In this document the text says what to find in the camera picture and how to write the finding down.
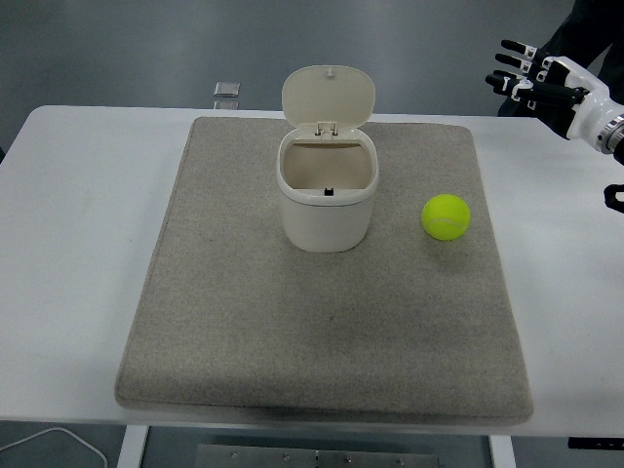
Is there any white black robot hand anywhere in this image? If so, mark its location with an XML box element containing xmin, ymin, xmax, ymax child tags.
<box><xmin>485</xmin><ymin>38</ymin><xmax>617</xmax><ymax>144</ymax></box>

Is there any yellow-green tennis ball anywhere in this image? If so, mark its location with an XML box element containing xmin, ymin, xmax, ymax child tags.
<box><xmin>421</xmin><ymin>193</ymin><xmax>472</xmax><ymax>241</ymax></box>

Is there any cream lidded plastic bin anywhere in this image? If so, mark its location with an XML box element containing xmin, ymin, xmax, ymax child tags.
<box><xmin>276</xmin><ymin>64</ymin><xmax>381</xmax><ymax>254</ymax></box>

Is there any black table control panel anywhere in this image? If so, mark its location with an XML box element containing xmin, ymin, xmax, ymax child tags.
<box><xmin>567</xmin><ymin>437</ymin><xmax>624</xmax><ymax>449</ymax></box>

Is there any beige fabric mat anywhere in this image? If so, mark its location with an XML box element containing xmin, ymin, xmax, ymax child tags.
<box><xmin>114</xmin><ymin>115</ymin><xmax>535</xmax><ymax>424</ymax></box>

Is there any white table leg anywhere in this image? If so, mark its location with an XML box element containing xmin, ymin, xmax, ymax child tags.
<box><xmin>118</xmin><ymin>425</ymin><xmax>150</xmax><ymax>468</ymax></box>
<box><xmin>488</xmin><ymin>435</ymin><xmax>516</xmax><ymax>468</ymax></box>

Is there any grey metal plate with screws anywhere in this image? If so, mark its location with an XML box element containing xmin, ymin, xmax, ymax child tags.
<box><xmin>195</xmin><ymin>443</ymin><xmax>443</xmax><ymax>468</ymax></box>

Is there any white cable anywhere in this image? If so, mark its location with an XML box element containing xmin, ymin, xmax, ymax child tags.
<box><xmin>0</xmin><ymin>427</ymin><xmax>107</xmax><ymax>468</ymax></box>

